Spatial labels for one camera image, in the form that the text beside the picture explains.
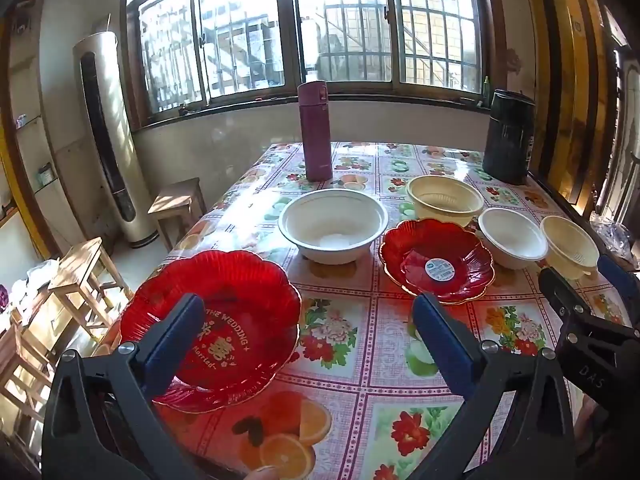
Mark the red plate with sticker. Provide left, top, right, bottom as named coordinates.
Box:
left=378, top=219, right=496, bottom=304

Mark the light wooden stool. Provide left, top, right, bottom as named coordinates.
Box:
left=48, top=237, right=134, bottom=342

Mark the white tower air conditioner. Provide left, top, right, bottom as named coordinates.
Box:
left=73, top=32, right=158, bottom=248

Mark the near wooden stool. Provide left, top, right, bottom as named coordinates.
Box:
left=1, top=324, right=55, bottom=422

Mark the large white bowl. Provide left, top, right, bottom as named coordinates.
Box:
left=278, top=188, right=388, bottom=266

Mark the dark wooden stool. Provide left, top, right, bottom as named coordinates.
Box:
left=148, top=178, right=207, bottom=252

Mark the red wedding plate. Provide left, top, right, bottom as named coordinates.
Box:
left=120, top=250, right=302, bottom=414

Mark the brown framed window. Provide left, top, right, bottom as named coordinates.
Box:
left=120, top=0, right=506, bottom=128

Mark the floral fruit tablecloth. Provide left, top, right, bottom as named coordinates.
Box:
left=94, top=141, right=632, bottom=480

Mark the small cream plastic bowl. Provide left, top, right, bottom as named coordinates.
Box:
left=540, top=216, right=600, bottom=281

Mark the large cream plastic bowl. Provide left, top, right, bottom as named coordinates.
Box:
left=406, top=176, right=485, bottom=228

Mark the black cylindrical container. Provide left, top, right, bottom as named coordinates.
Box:
left=483, top=89, right=535, bottom=185

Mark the maroon thermos bottle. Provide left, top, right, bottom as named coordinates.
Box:
left=298, top=80, right=333, bottom=182

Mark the small white bowl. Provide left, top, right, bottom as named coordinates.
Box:
left=478, top=208, right=548, bottom=270

